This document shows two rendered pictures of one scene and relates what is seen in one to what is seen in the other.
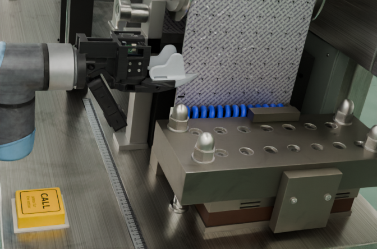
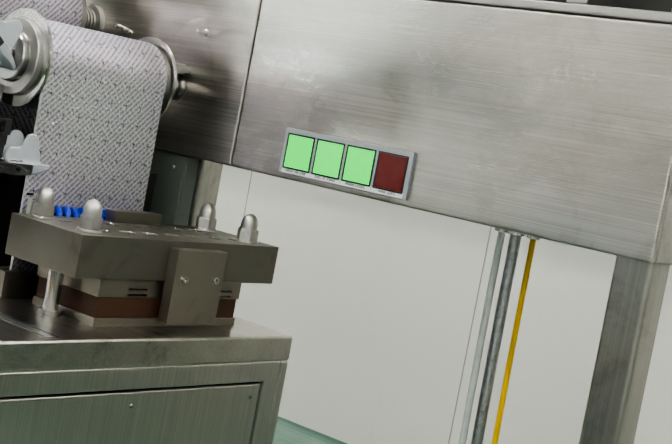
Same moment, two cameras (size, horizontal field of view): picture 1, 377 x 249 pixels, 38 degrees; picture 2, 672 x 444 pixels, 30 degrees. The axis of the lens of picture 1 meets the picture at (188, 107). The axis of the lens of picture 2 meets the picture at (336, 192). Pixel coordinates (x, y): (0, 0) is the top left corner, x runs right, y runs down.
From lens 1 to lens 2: 1.11 m
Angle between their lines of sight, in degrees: 36
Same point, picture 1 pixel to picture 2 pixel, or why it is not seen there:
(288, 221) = (179, 309)
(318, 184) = (206, 263)
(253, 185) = (143, 262)
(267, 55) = (119, 151)
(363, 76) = not seen: hidden behind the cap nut
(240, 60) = (92, 154)
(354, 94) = not seen: hidden behind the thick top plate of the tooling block
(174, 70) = (29, 154)
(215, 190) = (108, 262)
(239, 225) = (127, 320)
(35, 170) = not seen: outside the picture
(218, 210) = (107, 295)
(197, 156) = (85, 224)
